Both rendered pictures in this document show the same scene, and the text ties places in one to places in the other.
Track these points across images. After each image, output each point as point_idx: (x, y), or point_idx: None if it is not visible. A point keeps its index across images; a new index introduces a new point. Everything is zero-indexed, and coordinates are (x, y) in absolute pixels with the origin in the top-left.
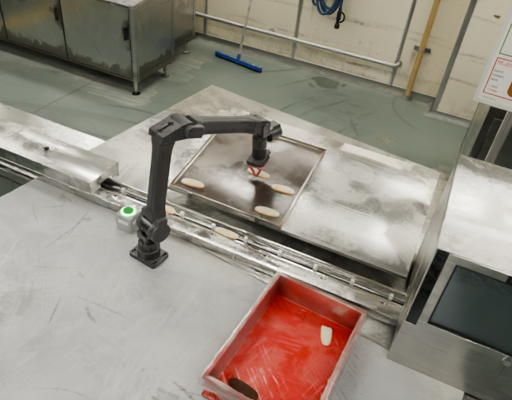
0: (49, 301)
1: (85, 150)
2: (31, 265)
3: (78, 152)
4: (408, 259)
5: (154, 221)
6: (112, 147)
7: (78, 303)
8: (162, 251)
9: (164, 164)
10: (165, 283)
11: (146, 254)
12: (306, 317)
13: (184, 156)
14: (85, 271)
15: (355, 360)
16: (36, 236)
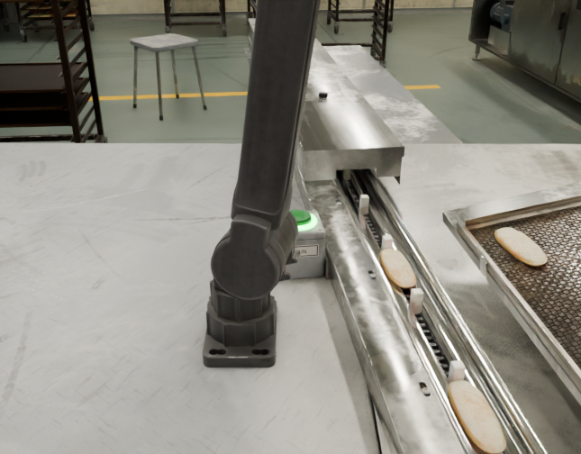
0: None
1: (376, 116)
2: (80, 229)
3: (361, 115)
4: None
5: (232, 216)
6: (463, 153)
7: (10, 321)
8: (268, 342)
9: (278, 16)
10: (171, 414)
11: (210, 315)
12: None
13: (567, 191)
14: (111, 284)
15: None
16: (157, 201)
